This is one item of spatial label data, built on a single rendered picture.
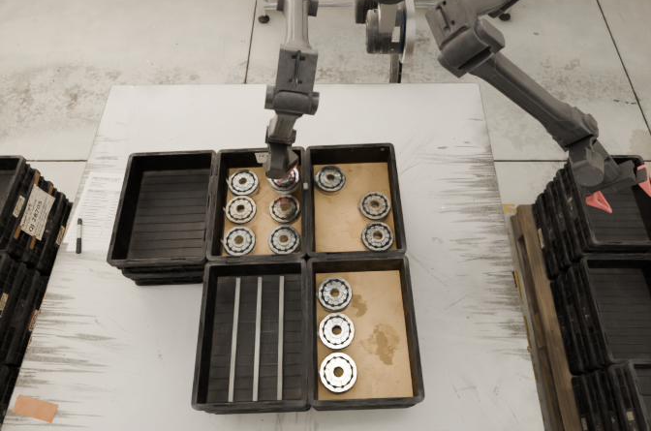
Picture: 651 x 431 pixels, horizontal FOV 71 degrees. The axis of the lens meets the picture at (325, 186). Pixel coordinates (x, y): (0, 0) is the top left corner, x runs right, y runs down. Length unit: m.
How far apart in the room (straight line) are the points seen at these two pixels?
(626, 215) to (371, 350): 1.28
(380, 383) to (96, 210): 1.19
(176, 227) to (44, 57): 2.32
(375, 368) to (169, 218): 0.82
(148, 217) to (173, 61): 1.80
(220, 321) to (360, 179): 0.65
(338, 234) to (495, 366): 0.63
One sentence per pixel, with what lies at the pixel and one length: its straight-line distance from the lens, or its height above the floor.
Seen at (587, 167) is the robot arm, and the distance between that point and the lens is 1.16.
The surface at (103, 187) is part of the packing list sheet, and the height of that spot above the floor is 0.70.
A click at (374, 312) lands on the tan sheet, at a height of 0.83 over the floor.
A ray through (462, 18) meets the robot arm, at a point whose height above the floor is 1.62.
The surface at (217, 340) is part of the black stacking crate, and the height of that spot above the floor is 0.83.
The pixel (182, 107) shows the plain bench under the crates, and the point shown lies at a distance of 2.07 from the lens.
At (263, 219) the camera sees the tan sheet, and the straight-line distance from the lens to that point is 1.56.
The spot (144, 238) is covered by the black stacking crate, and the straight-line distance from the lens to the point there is 1.64.
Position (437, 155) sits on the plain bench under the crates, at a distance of 1.85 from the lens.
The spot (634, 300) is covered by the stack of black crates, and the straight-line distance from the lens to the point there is 2.24.
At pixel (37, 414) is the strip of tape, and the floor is 0.70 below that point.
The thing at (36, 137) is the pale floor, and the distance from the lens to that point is 3.28.
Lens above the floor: 2.22
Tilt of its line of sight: 61 degrees down
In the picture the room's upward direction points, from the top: 3 degrees counter-clockwise
